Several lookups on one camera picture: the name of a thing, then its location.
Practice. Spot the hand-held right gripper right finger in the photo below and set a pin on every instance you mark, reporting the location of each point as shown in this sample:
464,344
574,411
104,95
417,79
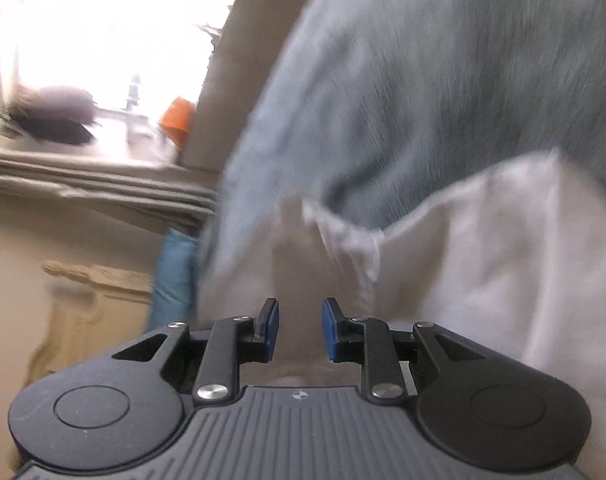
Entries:
329,329

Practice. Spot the blue pillow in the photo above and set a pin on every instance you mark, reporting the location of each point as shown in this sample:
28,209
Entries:
175,280

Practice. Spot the grey bed blanket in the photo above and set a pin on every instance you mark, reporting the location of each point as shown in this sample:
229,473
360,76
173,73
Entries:
408,85

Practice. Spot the dark hanging garment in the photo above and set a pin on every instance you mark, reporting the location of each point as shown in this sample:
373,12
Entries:
53,115

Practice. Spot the orange bag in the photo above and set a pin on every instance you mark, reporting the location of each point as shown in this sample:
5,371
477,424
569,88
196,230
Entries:
178,122

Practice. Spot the grey curtain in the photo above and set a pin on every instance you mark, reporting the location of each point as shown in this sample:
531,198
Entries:
108,185

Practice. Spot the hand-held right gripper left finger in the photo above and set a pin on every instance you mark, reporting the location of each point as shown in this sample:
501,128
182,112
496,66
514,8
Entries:
269,329

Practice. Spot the cream carved headboard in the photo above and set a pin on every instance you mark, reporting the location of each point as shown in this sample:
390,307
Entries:
83,310

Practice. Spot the white shirt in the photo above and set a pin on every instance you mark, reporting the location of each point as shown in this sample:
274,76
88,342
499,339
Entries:
483,260

